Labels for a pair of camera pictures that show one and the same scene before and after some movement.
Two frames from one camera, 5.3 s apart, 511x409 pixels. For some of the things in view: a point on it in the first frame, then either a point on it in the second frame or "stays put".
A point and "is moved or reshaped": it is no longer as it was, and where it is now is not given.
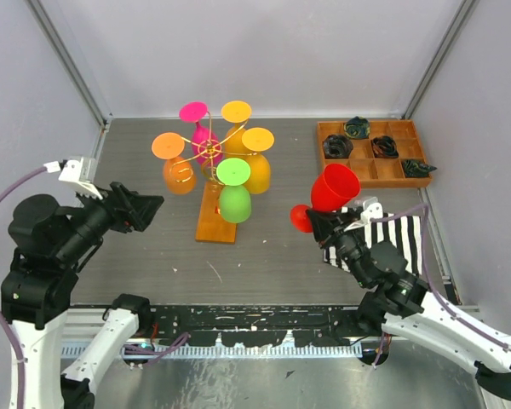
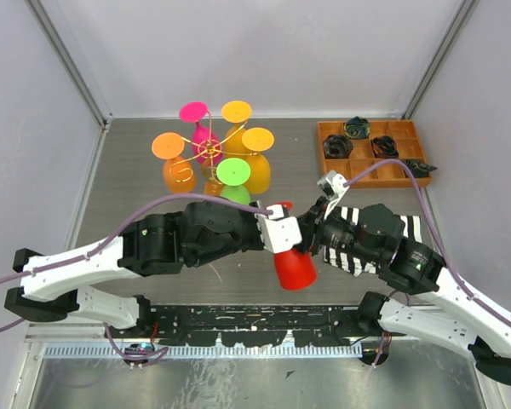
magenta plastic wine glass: (206, 146) stays put
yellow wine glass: (255, 141) stays put
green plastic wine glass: (235, 200) stays put
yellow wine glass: (236, 112) stays put
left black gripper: (128, 207) to (260, 243)
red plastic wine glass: (333, 187) is moved or reshaped
